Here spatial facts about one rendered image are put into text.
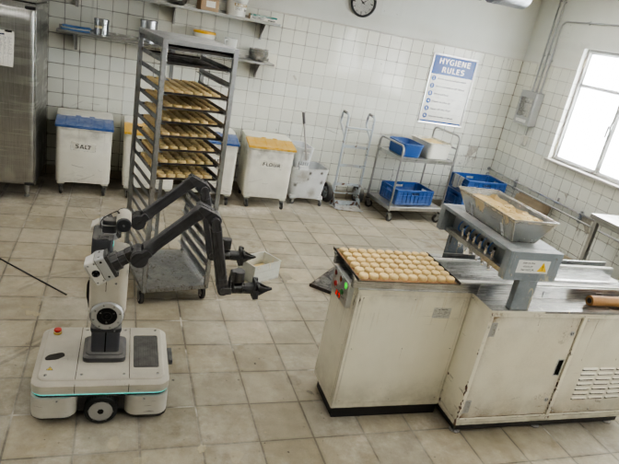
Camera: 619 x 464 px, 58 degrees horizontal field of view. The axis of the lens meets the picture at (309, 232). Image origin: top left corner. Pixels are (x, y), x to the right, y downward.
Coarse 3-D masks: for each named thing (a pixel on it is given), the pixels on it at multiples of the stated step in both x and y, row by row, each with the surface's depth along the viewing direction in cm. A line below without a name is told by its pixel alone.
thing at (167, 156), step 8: (144, 144) 398; (152, 152) 380; (168, 152) 390; (176, 152) 387; (184, 152) 390; (160, 160) 361; (168, 160) 369; (176, 160) 367; (184, 160) 370; (192, 160) 374; (200, 160) 379; (208, 160) 382
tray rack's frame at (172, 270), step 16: (144, 32) 367; (160, 32) 366; (208, 48) 342; (224, 48) 347; (128, 192) 417; (160, 192) 431; (128, 208) 421; (128, 240) 432; (160, 256) 439; (176, 256) 444; (160, 272) 414; (176, 272) 419; (192, 272) 424; (160, 288) 392; (176, 288) 398; (192, 288) 404
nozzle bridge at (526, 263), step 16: (448, 208) 337; (464, 208) 340; (448, 224) 344; (464, 224) 334; (480, 224) 314; (448, 240) 353; (464, 240) 325; (496, 240) 292; (480, 256) 310; (496, 256) 304; (512, 256) 281; (528, 256) 284; (544, 256) 287; (560, 256) 290; (512, 272) 285; (528, 272) 288; (544, 272) 291; (512, 288) 293; (528, 288) 292; (512, 304) 294; (528, 304) 297
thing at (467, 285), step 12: (372, 288) 289; (384, 288) 292; (396, 288) 294; (408, 288) 296; (420, 288) 298; (432, 288) 300; (444, 288) 303; (456, 288) 305; (468, 288) 307; (600, 288) 336; (612, 288) 339
